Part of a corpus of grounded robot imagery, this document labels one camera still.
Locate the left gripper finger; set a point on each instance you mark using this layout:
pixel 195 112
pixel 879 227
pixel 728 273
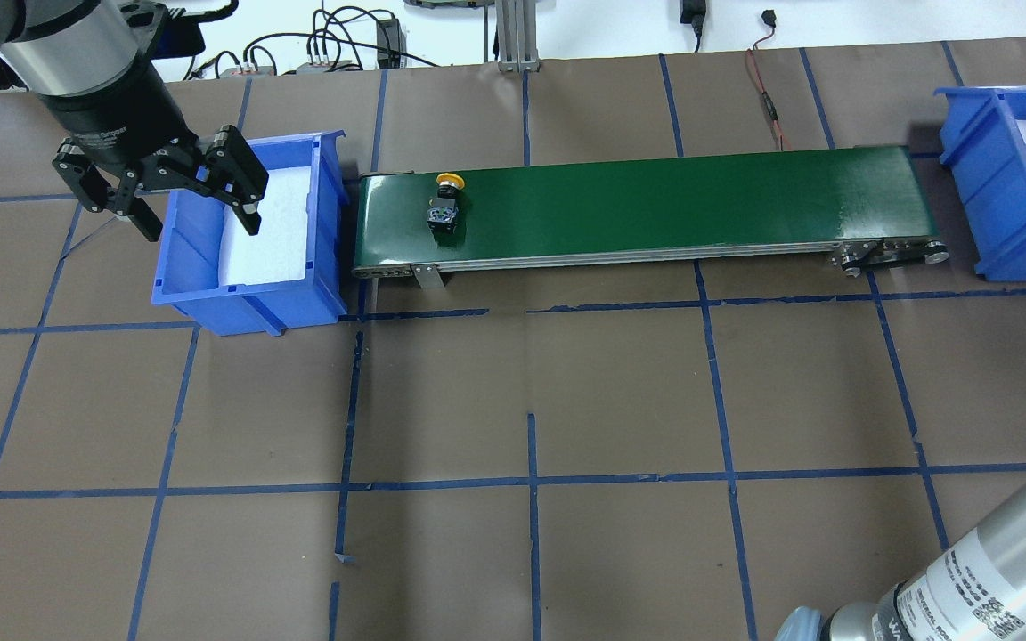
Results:
pixel 109 187
pixel 237 176

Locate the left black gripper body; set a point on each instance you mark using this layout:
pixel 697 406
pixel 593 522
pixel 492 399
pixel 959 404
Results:
pixel 117 116

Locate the yellow push button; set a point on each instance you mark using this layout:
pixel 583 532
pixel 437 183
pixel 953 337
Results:
pixel 444 211

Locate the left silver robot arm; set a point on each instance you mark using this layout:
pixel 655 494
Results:
pixel 90 63

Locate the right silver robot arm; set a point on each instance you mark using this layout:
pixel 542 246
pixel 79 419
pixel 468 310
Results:
pixel 976 588

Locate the right blue plastic bin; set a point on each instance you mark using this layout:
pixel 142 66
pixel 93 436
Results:
pixel 983 148

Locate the blue plastic bin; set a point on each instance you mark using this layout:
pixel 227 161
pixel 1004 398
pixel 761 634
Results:
pixel 186 272
pixel 983 148

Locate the white foam bin liner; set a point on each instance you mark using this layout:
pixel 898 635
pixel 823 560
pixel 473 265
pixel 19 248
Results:
pixel 278 252

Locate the left blue plastic bin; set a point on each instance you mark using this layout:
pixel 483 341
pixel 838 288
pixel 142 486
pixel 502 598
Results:
pixel 186 272

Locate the black power adapter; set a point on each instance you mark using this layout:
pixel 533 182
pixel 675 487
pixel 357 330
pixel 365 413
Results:
pixel 389 44

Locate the green conveyor belt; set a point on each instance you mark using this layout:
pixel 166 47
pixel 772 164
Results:
pixel 862 208

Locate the aluminium frame post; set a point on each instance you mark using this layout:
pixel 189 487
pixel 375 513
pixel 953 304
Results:
pixel 516 24

